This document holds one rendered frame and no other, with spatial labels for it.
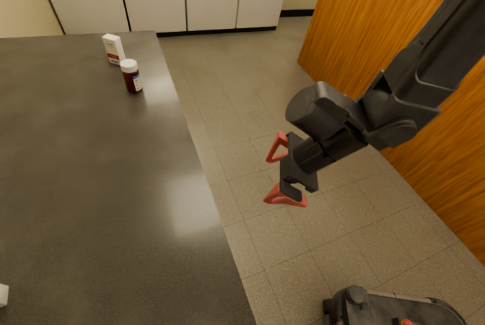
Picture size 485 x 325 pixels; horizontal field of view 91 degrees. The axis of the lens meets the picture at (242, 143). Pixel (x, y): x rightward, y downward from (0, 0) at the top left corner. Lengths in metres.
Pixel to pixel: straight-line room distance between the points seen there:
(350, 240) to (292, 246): 0.39
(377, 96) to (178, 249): 0.44
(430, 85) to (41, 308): 0.64
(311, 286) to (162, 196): 1.16
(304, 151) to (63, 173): 0.54
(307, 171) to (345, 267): 1.31
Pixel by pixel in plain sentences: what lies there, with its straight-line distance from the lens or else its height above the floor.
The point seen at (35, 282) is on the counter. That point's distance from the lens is 0.60.
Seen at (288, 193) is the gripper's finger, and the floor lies 1.12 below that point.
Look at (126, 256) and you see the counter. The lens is 0.55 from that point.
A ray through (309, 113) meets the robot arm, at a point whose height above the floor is 1.25.
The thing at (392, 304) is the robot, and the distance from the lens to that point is 1.48.
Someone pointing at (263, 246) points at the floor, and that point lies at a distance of 1.55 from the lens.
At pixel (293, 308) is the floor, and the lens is 1.53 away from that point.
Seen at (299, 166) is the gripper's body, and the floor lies 1.14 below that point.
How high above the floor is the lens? 1.45
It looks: 49 degrees down
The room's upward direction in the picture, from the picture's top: 11 degrees clockwise
